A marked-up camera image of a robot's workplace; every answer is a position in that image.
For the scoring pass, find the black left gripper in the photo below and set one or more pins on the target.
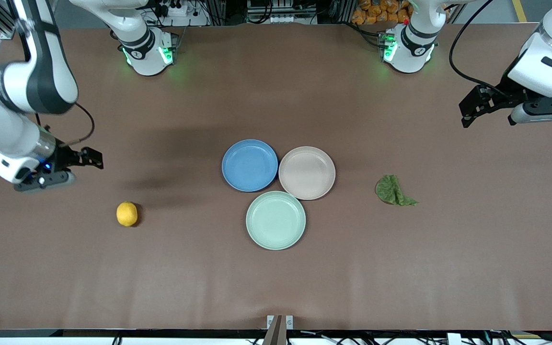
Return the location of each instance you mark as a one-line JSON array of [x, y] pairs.
[[502, 97]]

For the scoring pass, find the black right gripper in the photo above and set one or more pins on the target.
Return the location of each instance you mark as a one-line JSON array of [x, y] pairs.
[[66, 157]]

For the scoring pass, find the yellow lemon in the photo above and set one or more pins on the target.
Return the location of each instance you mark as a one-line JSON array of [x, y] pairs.
[[127, 214]]

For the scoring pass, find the green lettuce leaf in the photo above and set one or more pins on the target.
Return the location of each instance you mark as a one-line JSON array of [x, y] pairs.
[[390, 189]]

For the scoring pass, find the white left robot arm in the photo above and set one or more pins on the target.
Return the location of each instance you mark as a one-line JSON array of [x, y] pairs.
[[544, 72]]

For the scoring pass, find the brown table cover sheet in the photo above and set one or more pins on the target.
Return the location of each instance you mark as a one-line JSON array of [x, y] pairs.
[[113, 278]]

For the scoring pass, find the blue plate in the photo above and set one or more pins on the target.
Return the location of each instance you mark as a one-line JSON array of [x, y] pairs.
[[249, 165]]

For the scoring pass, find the bag of orange items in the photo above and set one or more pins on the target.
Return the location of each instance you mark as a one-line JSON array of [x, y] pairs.
[[367, 14]]

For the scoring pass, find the white power strip with plugs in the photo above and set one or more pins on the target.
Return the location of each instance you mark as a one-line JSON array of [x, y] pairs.
[[194, 17]]

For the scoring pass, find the light green plate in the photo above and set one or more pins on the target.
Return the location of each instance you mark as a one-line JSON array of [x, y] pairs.
[[276, 220]]

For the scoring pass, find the beige plate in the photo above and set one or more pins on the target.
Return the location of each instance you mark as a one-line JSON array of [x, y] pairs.
[[307, 172]]

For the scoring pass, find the white label tag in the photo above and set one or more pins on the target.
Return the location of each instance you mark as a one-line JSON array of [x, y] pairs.
[[454, 339]]

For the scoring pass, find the electrical control equipment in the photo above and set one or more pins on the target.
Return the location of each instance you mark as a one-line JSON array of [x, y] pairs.
[[281, 12]]

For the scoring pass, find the black table edge rail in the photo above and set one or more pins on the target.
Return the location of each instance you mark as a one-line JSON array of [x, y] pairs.
[[113, 333]]

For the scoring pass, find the aluminium profile post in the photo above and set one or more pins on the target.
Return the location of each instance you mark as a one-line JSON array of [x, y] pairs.
[[340, 9], [218, 9]]

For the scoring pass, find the metal table edge bracket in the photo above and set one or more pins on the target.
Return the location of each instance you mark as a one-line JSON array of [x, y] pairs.
[[280, 330]]

